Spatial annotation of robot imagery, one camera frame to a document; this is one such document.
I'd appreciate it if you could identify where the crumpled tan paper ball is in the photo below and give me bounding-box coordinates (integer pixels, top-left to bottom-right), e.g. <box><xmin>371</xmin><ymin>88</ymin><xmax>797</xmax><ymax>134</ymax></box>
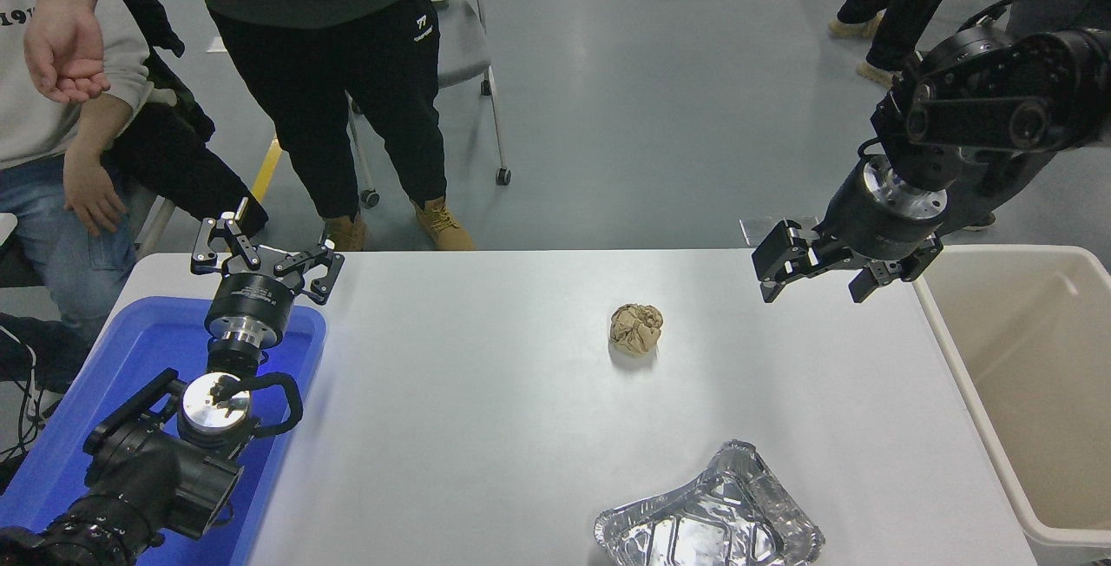
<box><xmin>609</xmin><ymin>303</ymin><xmax>664</xmax><ymax>357</ymax></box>

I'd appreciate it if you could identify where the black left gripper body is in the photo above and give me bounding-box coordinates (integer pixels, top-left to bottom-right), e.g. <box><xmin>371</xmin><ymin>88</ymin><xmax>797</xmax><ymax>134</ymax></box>
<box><xmin>205</xmin><ymin>271</ymin><xmax>298</xmax><ymax>339</ymax></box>

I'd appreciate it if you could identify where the person's right hand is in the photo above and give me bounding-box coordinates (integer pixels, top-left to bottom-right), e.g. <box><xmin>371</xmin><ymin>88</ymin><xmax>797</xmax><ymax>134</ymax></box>
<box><xmin>23</xmin><ymin>6</ymin><xmax>111</xmax><ymax>105</ymax></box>

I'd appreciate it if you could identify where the large pale bin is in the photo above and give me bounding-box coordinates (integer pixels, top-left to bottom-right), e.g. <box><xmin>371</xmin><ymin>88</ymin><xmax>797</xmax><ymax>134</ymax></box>
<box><xmin>911</xmin><ymin>244</ymin><xmax>1111</xmax><ymax>566</ymax></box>

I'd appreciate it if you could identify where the grey chair frame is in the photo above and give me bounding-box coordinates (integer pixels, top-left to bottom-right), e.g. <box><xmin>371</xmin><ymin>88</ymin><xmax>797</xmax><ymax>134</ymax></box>
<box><xmin>135</xmin><ymin>194</ymin><xmax>179</xmax><ymax>259</ymax></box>

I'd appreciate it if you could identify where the grey office chair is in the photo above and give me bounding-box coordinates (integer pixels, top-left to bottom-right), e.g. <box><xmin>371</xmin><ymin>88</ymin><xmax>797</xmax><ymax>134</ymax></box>
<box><xmin>347</xmin><ymin>0</ymin><xmax>513</xmax><ymax>207</ymax></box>

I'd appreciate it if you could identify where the seated person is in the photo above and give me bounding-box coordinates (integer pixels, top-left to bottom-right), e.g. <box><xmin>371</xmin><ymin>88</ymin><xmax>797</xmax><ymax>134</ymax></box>
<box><xmin>0</xmin><ymin>0</ymin><xmax>155</xmax><ymax>350</ymax></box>

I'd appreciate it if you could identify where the blue plastic tray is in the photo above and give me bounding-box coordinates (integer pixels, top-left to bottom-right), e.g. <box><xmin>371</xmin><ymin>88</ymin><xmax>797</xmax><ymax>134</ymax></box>
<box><xmin>0</xmin><ymin>295</ymin><xmax>327</xmax><ymax>566</ymax></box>

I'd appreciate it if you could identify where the standing person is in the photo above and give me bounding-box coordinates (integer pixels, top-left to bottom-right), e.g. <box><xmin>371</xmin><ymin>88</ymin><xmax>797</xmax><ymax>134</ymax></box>
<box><xmin>189</xmin><ymin>0</ymin><xmax>477</xmax><ymax>252</ymax></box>

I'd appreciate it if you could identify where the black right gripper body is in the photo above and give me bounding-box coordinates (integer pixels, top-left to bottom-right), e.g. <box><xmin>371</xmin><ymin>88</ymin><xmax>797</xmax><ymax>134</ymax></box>
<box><xmin>820</xmin><ymin>165</ymin><xmax>943</xmax><ymax>263</ymax></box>

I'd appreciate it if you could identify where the seated person's left hand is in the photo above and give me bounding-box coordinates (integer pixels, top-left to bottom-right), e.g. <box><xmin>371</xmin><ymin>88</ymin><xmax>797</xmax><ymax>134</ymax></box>
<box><xmin>62</xmin><ymin>148</ymin><xmax>129</xmax><ymax>237</ymax></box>

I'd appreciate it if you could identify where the black jacket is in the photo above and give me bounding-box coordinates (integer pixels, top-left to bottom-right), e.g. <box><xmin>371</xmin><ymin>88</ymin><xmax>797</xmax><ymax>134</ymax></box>
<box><xmin>102</xmin><ymin>0</ymin><xmax>270</xmax><ymax>237</ymax></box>

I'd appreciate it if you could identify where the silver foil plate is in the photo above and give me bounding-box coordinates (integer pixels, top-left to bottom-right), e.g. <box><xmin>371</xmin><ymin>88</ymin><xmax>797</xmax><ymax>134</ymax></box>
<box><xmin>594</xmin><ymin>439</ymin><xmax>825</xmax><ymax>566</ymax></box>

